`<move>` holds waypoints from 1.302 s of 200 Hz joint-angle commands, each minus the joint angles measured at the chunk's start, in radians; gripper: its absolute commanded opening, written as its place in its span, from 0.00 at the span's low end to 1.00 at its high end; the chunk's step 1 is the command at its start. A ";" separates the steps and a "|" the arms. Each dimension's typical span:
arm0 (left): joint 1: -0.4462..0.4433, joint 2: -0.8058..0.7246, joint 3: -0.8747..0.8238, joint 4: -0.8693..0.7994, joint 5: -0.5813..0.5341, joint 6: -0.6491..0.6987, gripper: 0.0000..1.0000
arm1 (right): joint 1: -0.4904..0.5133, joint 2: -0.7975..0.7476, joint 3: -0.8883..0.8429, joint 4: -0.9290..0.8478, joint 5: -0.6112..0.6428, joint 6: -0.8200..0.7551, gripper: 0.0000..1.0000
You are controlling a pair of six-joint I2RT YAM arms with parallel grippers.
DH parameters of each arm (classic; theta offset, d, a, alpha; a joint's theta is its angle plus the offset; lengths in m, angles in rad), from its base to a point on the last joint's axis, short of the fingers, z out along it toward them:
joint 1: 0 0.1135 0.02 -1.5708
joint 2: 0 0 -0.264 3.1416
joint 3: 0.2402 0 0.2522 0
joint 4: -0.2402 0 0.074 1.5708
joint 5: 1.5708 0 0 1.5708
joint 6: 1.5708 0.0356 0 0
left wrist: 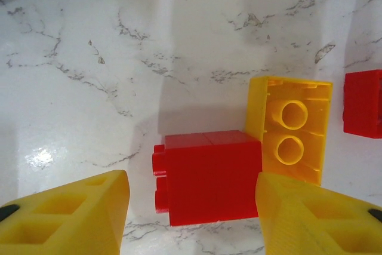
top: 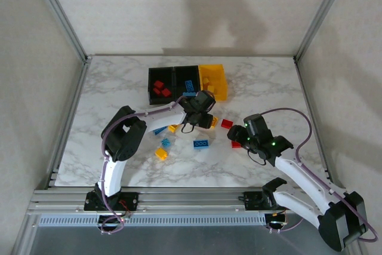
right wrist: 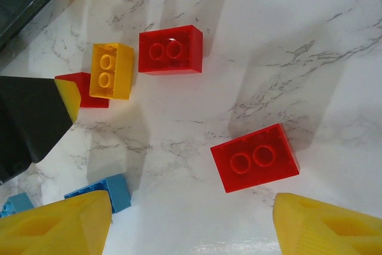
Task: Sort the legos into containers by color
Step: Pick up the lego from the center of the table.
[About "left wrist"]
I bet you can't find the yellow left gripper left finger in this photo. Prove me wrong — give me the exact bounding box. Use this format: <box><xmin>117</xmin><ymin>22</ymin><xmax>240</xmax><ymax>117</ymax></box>
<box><xmin>0</xmin><ymin>170</ymin><xmax>131</xmax><ymax>255</ymax></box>

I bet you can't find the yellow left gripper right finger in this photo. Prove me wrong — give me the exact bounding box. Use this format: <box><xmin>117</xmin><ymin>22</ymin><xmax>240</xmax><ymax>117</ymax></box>
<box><xmin>255</xmin><ymin>171</ymin><xmax>382</xmax><ymax>255</ymax></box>

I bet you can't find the red lego brick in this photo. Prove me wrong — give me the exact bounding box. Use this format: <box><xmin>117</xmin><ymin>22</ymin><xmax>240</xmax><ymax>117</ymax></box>
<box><xmin>152</xmin><ymin>130</ymin><xmax>263</xmax><ymax>228</ymax></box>
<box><xmin>342</xmin><ymin>69</ymin><xmax>382</xmax><ymax>139</ymax></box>

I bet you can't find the plain yellow lego brick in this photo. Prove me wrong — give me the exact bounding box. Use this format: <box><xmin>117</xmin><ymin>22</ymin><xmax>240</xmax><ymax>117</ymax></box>
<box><xmin>245</xmin><ymin>75</ymin><xmax>334</xmax><ymax>189</ymax></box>

